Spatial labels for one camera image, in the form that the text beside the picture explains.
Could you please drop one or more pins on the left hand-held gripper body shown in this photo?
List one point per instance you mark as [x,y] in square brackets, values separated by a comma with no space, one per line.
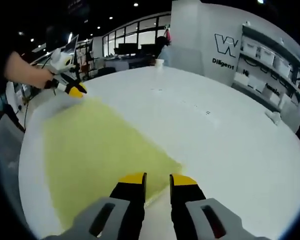
[61,62]

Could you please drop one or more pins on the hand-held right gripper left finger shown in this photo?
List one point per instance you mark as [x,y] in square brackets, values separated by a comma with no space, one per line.
[130,195]

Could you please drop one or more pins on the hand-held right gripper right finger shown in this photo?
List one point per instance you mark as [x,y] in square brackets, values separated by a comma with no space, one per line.
[187,195]

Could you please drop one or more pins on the yellow blue grey garment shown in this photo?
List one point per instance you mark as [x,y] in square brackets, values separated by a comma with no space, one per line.
[95,155]

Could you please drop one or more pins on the person's left hand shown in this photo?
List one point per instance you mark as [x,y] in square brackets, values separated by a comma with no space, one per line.
[41,78]

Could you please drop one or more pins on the black monitor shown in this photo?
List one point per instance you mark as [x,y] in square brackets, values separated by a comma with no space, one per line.
[128,48]
[149,48]

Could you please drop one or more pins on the white mesh basket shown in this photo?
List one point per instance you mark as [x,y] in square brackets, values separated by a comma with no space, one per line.
[7,142]

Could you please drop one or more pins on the white paper cup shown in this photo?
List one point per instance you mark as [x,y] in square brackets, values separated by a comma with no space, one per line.
[159,64]

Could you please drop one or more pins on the grey partition panel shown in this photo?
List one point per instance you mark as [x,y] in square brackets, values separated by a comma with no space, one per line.
[187,61]

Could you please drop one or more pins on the crumpled white plastic wrap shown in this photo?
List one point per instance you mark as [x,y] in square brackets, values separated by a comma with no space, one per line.
[273,118]

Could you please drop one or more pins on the grey metal storage shelf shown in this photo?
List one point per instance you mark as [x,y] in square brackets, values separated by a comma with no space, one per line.
[272,65]

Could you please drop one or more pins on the row of white storage bins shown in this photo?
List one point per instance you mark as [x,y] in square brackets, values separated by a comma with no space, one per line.
[265,57]

